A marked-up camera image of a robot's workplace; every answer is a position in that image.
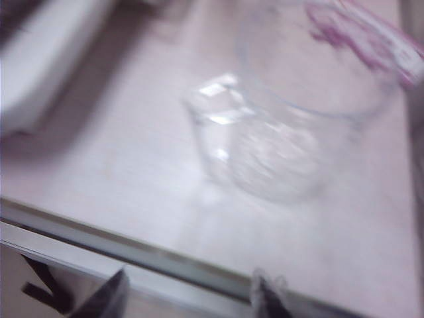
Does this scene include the clear dimpled plastic mug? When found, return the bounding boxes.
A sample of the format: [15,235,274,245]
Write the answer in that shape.
[180,0,400,205]

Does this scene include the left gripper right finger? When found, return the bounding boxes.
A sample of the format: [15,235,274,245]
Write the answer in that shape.
[250,267,301,318]

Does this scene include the white desk cabinet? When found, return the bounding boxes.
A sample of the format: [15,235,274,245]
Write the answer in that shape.
[0,0,424,318]

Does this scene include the pink cloth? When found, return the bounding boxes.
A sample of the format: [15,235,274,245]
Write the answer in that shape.
[304,0,424,87]

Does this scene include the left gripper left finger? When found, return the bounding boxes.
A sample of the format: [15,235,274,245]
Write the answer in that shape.
[68,267,131,318]

